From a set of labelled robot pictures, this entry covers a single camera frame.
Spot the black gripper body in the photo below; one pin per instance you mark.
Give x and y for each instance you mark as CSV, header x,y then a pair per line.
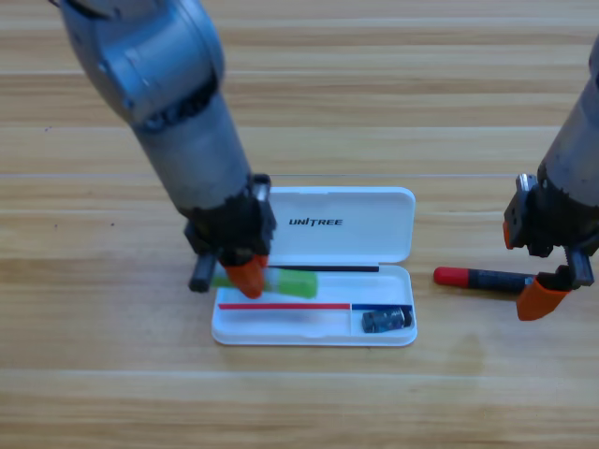
x,y
552,224
234,229

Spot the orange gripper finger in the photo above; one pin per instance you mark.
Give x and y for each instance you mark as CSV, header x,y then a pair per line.
x,y
507,236
248,278
540,301

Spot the green and white pen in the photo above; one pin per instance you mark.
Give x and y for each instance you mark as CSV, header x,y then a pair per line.
x,y
295,283

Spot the red and black marker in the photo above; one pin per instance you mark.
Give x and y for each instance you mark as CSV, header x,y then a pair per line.
x,y
482,278

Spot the white Unitree pencil case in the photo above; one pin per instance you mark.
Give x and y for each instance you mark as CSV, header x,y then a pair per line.
x,y
355,234

